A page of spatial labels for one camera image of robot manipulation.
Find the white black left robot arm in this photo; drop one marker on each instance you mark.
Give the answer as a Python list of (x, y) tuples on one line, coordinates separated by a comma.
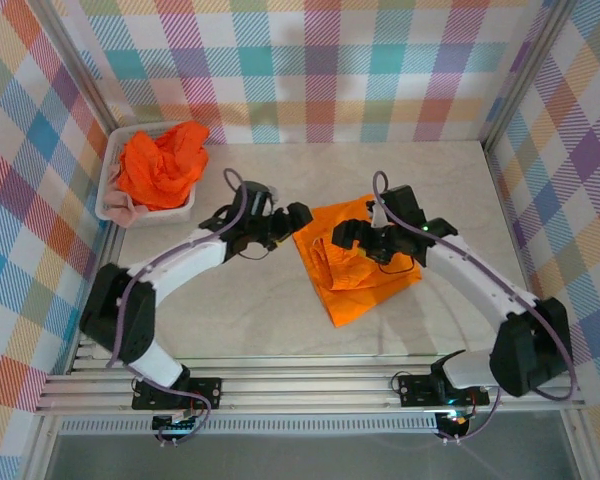
[(180, 270)]

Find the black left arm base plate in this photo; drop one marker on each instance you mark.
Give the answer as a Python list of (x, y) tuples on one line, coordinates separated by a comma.
[(212, 385)]

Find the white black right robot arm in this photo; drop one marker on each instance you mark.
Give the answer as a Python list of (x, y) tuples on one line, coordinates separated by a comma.
[(470, 280)]

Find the bright red-orange shorts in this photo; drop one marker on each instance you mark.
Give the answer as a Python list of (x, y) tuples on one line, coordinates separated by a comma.
[(160, 170)]

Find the aluminium corner post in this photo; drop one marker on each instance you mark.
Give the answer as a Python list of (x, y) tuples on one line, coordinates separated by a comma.
[(75, 65), (525, 75)]

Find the light orange shorts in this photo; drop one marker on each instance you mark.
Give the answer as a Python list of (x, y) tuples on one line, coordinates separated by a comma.
[(360, 300)]

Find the pink shorts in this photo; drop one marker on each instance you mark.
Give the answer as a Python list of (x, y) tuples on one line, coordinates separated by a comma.
[(122, 210)]

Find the white plastic mesh basket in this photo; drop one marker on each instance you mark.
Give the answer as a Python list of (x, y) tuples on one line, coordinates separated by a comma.
[(170, 217)]

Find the aluminium frame rail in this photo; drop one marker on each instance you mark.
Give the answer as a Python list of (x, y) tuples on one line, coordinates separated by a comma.
[(305, 385)]

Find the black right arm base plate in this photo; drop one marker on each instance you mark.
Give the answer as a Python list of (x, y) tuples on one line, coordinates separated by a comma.
[(415, 390)]

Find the aluminium frame bar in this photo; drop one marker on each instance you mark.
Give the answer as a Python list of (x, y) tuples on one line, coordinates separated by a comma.
[(40, 450), (577, 445)]

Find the aluminium side rail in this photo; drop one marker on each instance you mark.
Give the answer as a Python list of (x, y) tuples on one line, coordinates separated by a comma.
[(111, 240)]

